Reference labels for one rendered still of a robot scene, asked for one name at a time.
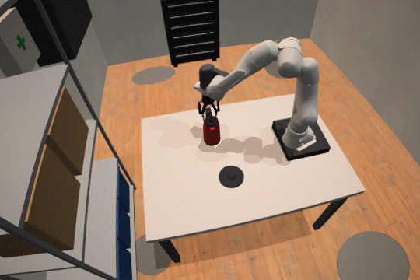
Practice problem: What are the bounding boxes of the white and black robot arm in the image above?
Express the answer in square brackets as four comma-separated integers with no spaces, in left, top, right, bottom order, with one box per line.
[194,37,319,152]

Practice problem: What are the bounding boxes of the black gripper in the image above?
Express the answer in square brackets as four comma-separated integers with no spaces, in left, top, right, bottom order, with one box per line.
[198,95,220,121]

